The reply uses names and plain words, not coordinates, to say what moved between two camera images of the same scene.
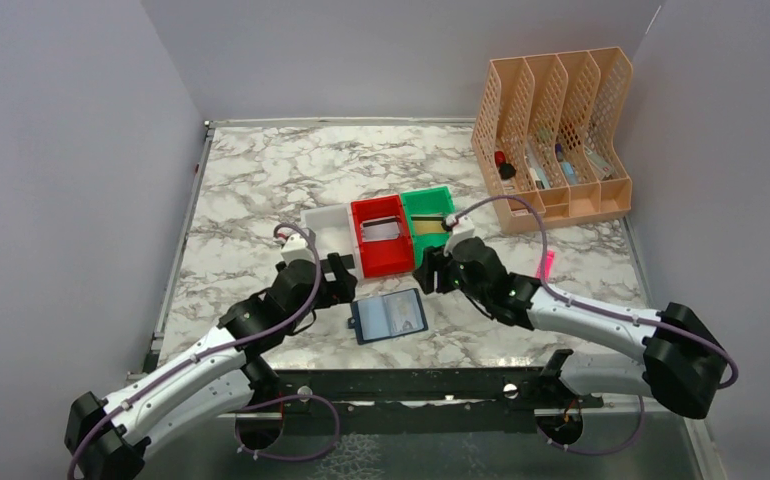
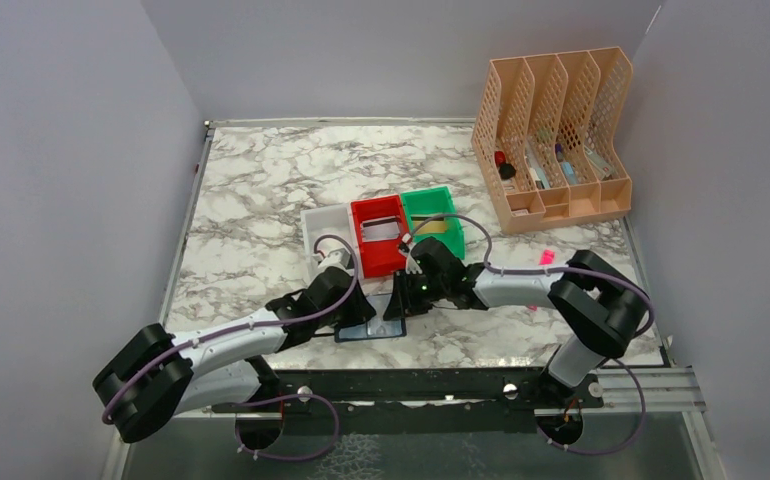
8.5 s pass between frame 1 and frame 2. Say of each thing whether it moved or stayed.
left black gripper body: moved
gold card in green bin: stayed
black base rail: stayed
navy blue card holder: moved
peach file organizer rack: stayed
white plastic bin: stayed
